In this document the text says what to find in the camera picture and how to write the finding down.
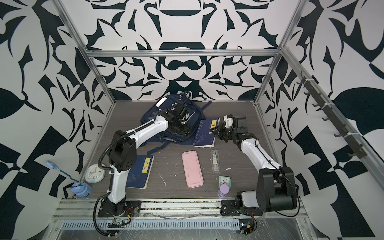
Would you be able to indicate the blue book yellow label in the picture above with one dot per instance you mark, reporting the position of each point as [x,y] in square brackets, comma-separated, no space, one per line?
[204,137]
[138,176]

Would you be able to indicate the small green square clock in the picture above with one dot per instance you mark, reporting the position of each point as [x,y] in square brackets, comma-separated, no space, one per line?
[224,180]

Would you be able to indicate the small green circuit board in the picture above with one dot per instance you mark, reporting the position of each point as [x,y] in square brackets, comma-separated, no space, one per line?
[248,226]

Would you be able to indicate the purple cylindrical container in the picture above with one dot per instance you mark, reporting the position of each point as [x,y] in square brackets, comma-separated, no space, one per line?
[223,191]

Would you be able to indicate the navy blue school backpack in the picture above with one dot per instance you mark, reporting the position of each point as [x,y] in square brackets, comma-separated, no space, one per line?
[155,113]

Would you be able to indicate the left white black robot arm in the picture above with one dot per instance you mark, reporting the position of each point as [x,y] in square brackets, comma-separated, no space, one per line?
[121,155]

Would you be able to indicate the pink pencil case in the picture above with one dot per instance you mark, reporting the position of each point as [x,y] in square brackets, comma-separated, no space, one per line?
[192,169]

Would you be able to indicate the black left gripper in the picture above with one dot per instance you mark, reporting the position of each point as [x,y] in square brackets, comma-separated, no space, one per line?
[187,130]

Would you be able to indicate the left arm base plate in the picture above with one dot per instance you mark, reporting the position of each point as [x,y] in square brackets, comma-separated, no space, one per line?
[128,208]

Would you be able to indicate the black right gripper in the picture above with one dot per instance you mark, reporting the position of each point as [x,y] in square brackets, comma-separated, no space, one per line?
[220,128]

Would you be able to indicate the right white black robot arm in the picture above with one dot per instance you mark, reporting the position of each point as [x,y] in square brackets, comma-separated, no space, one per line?
[276,189]

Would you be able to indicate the round mint alarm clock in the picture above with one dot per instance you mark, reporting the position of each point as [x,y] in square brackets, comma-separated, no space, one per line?
[94,174]

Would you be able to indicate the aluminium frame rail base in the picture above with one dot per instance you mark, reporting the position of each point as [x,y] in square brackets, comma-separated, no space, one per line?
[179,219]

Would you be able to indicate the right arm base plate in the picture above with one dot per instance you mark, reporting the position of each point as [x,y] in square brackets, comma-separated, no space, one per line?
[235,209]

